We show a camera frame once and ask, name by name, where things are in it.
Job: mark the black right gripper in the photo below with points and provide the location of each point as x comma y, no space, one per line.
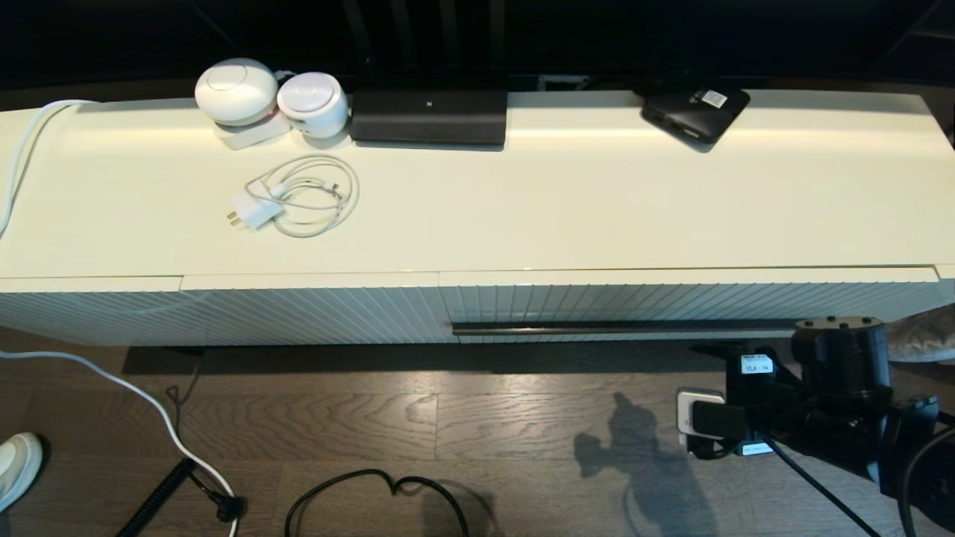
768,403

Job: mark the white fluted drawer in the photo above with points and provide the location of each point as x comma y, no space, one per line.
559,302

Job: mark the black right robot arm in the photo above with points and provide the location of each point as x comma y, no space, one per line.
843,365

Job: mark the white slatted cabinet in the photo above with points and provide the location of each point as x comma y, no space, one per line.
522,209

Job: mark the black set-top box with sticker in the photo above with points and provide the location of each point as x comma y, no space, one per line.
690,119

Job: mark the black router box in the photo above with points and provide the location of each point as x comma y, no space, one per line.
429,119

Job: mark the white fluted cabinet front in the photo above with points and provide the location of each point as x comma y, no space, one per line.
298,313
74,313

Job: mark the small white round device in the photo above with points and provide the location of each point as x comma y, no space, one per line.
313,104

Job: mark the white charger plug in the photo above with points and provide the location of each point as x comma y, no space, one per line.
257,210

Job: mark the white flat device base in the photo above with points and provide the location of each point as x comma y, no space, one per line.
250,137

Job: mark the large white round device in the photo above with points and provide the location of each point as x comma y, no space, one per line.
237,93

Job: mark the white shoe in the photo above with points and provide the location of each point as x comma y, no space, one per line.
16,466

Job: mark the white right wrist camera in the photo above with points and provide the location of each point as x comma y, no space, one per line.
690,414

